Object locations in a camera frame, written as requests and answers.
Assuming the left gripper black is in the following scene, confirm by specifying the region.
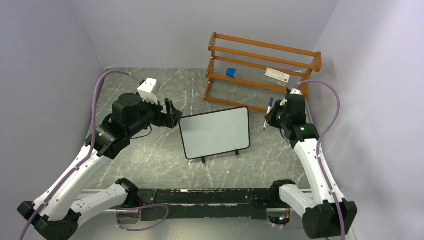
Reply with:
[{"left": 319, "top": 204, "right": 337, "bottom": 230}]
[{"left": 127, "top": 92, "right": 183, "bottom": 137}]

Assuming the white blue marker pen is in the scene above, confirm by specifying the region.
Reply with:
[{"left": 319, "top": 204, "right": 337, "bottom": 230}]
[{"left": 262, "top": 97, "right": 274, "bottom": 130}]

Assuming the small whiteboard black frame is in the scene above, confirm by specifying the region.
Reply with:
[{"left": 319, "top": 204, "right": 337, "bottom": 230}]
[{"left": 178, "top": 106, "right": 251, "bottom": 163}]

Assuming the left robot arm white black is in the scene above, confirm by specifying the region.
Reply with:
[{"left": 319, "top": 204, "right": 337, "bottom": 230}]
[{"left": 17, "top": 93, "right": 183, "bottom": 240}]

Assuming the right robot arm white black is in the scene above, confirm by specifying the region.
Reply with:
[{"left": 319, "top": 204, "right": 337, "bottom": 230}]
[{"left": 265, "top": 93, "right": 358, "bottom": 240}]

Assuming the white red box on shelf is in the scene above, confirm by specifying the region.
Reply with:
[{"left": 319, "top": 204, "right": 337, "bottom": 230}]
[{"left": 263, "top": 68, "right": 291, "bottom": 87}]

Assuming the orange wooden shelf rack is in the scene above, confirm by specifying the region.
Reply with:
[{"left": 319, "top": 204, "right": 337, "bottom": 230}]
[{"left": 203, "top": 32, "right": 322, "bottom": 113}]

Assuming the blue eraser on shelf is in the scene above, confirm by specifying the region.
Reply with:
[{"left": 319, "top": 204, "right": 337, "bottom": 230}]
[{"left": 226, "top": 67, "right": 238, "bottom": 78}]

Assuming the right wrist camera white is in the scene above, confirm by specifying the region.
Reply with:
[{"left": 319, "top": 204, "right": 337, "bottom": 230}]
[{"left": 286, "top": 88, "right": 302, "bottom": 97}]

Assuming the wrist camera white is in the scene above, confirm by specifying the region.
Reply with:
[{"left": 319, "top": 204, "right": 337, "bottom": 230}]
[
  {"left": 286, "top": 88, "right": 302, "bottom": 97},
  {"left": 137, "top": 78, "right": 161, "bottom": 105}
]

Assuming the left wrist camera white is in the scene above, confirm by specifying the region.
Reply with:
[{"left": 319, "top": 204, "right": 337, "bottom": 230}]
[{"left": 137, "top": 78, "right": 161, "bottom": 105}]

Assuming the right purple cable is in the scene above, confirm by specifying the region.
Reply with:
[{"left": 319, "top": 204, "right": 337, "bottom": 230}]
[{"left": 288, "top": 79, "right": 347, "bottom": 240}]

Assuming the purple cable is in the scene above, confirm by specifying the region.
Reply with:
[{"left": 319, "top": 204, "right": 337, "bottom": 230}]
[
  {"left": 18, "top": 70, "right": 171, "bottom": 240},
  {"left": 288, "top": 79, "right": 347, "bottom": 240}
]

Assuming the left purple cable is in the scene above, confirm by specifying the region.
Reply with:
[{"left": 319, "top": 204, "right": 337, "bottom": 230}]
[{"left": 18, "top": 70, "right": 171, "bottom": 240}]

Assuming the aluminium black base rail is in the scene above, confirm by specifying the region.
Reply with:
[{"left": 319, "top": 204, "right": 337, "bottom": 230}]
[{"left": 45, "top": 188, "right": 357, "bottom": 240}]

